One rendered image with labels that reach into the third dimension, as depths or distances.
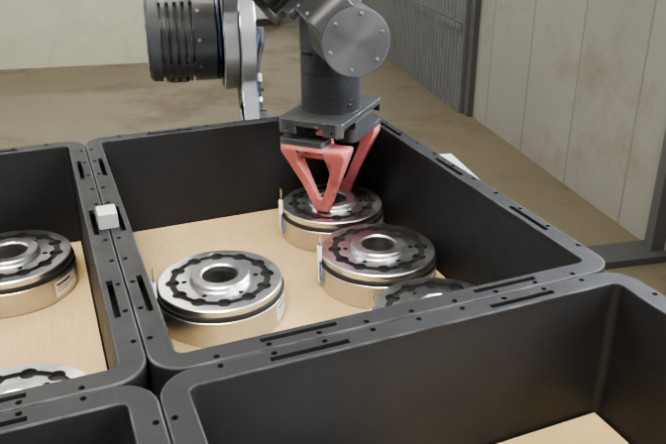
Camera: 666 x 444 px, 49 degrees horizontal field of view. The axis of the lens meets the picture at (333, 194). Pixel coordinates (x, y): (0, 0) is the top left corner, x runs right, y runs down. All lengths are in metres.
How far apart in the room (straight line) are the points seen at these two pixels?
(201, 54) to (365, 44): 0.85
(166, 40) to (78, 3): 3.88
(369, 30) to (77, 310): 0.33
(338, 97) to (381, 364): 0.32
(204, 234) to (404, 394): 0.37
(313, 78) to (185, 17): 0.77
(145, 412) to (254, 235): 0.40
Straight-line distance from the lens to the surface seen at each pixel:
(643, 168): 2.73
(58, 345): 0.61
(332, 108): 0.67
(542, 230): 0.54
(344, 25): 0.59
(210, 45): 1.41
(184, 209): 0.77
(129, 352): 0.41
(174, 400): 0.37
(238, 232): 0.75
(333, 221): 0.69
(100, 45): 5.32
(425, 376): 0.44
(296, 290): 0.64
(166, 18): 1.42
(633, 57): 2.75
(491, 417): 0.49
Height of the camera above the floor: 1.16
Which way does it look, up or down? 23 degrees down
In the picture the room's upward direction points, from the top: straight up
